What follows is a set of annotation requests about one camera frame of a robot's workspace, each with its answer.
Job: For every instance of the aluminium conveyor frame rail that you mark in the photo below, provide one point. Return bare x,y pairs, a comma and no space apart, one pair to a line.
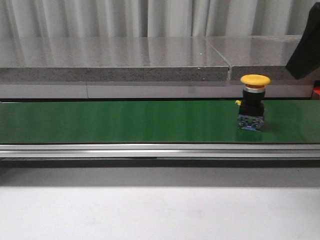
284,151

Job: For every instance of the green conveyor belt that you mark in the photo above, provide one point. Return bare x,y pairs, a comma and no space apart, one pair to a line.
155,121

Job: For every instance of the red plastic tray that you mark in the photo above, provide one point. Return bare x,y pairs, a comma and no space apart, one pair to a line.
315,93

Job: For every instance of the grey granite slab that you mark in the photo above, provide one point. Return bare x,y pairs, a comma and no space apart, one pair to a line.
110,59
262,55

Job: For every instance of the grey pleated curtain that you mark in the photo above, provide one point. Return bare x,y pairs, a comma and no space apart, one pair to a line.
152,18

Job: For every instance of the grey granite slab right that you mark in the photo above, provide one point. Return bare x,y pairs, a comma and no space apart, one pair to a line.
262,55

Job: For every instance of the grey granite slab left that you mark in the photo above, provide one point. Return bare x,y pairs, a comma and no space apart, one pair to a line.
110,59

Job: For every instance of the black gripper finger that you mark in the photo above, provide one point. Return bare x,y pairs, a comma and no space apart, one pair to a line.
306,57

